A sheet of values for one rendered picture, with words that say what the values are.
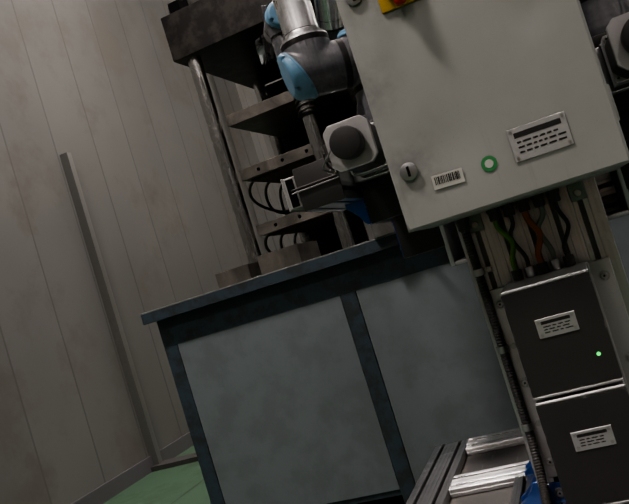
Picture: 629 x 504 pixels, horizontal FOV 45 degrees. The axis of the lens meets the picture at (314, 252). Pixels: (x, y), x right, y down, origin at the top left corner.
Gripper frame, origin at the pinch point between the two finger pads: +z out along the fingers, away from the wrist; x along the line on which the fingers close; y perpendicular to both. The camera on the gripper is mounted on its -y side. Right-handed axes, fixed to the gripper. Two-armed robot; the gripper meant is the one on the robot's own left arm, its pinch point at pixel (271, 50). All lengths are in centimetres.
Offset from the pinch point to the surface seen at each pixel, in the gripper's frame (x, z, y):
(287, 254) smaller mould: -4, 19, 62
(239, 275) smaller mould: -20, 32, 66
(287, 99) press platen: 12, 85, -7
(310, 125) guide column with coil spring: 19, 74, 8
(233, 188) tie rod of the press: -16, 91, 26
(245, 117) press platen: -6, 94, -4
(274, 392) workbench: -15, 11, 105
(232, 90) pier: 6, 430, -116
